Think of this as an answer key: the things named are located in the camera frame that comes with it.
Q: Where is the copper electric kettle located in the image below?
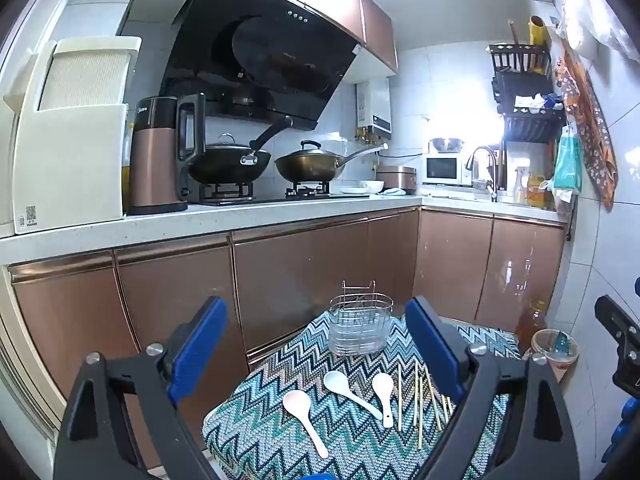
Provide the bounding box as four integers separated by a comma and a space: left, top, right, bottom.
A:
127, 92, 207, 216

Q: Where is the bronze wok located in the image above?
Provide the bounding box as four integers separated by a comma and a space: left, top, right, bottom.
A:
274, 142, 389, 183

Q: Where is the clear spray bottle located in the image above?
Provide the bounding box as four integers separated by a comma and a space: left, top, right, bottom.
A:
514, 166, 530, 205

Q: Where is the white water heater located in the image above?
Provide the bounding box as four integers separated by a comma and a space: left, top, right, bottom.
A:
356, 77, 392, 137

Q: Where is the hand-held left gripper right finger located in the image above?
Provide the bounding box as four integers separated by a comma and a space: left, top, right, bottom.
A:
405, 296, 581, 480

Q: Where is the white countertop appliance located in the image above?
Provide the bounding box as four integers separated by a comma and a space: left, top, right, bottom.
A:
4, 35, 143, 236

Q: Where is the black range hood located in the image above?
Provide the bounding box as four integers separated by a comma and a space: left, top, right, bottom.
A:
160, 0, 363, 132

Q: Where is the wire utensil holder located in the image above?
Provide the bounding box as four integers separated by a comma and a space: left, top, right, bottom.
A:
327, 280, 394, 357

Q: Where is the person's right hand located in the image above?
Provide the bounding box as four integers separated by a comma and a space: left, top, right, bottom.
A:
602, 400, 640, 466

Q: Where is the yellow roll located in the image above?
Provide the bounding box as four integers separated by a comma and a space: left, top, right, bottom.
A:
529, 15, 551, 74

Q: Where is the yellow oil bottle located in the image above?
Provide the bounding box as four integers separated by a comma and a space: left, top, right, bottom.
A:
527, 172, 556, 209

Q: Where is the teal hanging bag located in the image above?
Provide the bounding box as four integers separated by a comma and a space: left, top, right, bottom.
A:
552, 127, 584, 196

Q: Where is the copper rice cooker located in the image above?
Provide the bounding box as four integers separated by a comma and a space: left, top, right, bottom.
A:
376, 165, 417, 195

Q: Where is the steel kitchen faucet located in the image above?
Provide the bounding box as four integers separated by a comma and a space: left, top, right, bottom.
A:
465, 146, 500, 202

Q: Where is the white plastic bag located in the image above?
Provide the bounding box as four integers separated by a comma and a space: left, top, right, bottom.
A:
565, 0, 640, 61

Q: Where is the glass lid of black wok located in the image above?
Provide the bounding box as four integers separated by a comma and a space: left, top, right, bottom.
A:
204, 132, 252, 153

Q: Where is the glass lid of bronze wok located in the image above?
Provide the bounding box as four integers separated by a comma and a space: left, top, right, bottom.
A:
285, 140, 339, 159

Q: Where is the zigzag knitted cloth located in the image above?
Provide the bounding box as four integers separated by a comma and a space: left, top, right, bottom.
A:
202, 310, 523, 480

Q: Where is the black dish rack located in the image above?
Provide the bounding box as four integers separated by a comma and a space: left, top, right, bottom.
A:
487, 42, 574, 241

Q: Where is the white microwave oven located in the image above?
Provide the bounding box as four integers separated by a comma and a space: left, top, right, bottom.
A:
424, 154, 474, 186

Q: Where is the white plastic spoon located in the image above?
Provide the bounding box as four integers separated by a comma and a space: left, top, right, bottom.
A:
282, 390, 330, 460
323, 371, 384, 421
372, 373, 396, 429

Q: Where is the brown patterned apron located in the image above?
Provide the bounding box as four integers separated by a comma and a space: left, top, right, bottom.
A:
555, 40, 620, 211

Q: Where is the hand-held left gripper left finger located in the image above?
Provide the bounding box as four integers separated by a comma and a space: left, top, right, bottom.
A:
52, 296, 229, 480

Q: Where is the copper kitchen base cabinet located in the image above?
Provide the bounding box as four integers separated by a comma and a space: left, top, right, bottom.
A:
7, 205, 574, 461

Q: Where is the gas stove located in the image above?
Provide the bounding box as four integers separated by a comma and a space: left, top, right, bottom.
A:
187, 180, 334, 206

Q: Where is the amber oil bottle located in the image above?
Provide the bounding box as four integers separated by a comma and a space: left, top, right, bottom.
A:
520, 297, 549, 356

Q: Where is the black wok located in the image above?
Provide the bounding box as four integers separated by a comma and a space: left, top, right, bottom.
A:
186, 116, 295, 186

